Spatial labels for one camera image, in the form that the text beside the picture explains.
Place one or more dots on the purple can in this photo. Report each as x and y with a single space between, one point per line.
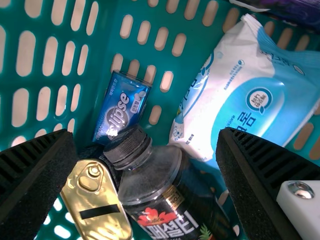
287 10

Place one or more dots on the teal shopping basket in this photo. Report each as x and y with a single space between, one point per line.
105 37

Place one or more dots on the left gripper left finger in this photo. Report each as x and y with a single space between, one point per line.
32 175

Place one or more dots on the dark coffee bottle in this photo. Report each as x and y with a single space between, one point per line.
160 175

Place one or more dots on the blue gum pack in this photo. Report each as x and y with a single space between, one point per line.
122 105

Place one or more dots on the white and blue wipes pack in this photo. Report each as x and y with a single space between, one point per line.
237 87

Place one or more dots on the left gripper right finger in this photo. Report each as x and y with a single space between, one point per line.
255 175

